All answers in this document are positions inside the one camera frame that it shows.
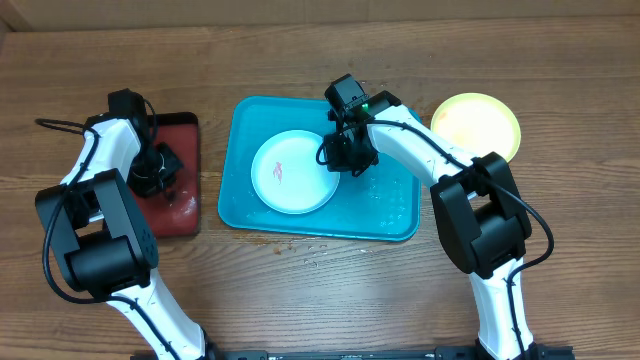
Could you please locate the light blue plate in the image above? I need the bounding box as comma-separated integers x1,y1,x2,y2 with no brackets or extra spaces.
250,130,340,215

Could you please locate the yellow-green plate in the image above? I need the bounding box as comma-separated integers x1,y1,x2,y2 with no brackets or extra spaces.
430,93,521,162

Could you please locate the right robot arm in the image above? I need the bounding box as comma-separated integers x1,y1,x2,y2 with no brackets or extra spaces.
316,74,544,359

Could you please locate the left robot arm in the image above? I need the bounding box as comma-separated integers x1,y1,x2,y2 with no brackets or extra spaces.
35,89,222,359

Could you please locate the dark red small tray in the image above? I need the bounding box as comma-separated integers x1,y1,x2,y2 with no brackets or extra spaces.
136,112,201,238

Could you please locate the teal plastic tray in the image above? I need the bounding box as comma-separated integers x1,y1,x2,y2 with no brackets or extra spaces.
218,96,422,242

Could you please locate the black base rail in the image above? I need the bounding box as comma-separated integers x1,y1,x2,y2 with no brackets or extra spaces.
129,344,576,360

